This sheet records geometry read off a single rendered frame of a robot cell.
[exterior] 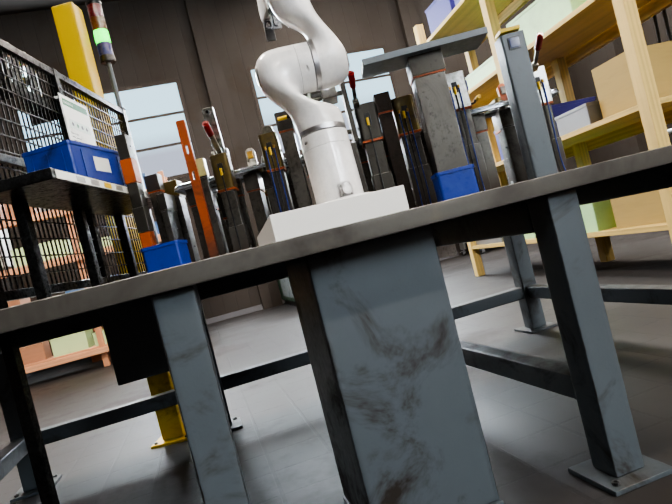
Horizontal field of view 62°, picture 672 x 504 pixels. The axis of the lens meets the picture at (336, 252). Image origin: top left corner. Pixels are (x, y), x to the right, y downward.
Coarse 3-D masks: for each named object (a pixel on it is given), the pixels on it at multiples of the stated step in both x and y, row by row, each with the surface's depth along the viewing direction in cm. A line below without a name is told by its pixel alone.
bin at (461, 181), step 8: (456, 168) 152; (464, 168) 152; (472, 168) 152; (432, 176) 157; (440, 176) 152; (448, 176) 152; (456, 176) 152; (464, 176) 152; (472, 176) 152; (440, 184) 153; (448, 184) 152; (456, 184) 152; (464, 184) 152; (472, 184) 152; (440, 192) 153; (448, 192) 152; (456, 192) 152; (464, 192) 152; (472, 192) 152; (440, 200) 156
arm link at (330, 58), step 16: (272, 0) 136; (288, 0) 134; (304, 0) 135; (288, 16) 136; (304, 16) 135; (304, 32) 139; (320, 32) 135; (320, 48) 135; (336, 48) 135; (320, 64) 135; (336, 64) 136; (320, 80) 137; (336, 80) 138
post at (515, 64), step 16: (496, 48) 168; (512, 48) 163; (512, 64) 163; (528, 64) 163; (512, 80) 163; (528, 80) 163; (512, 96) 165; (528, 96) 163; (512, 112) 169; (528, 112) 163; (528, 128) 163; (544, 128) 163; (528, 144) 163; (544, 144) 163; (528, 160) 165; (544, 160) 163; (528, 176) 169
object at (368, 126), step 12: (360, 108) 177; (372, 108) 177; (360, 120) 177; (372, 120) 177; (360, 132) 178; (372, 132) 177; (372, 144) 178; (372, 156) 178; (384, 156) 178; (372, 168) 178; (384, 168) 178; (372, 180) 180; (384, 180) 178
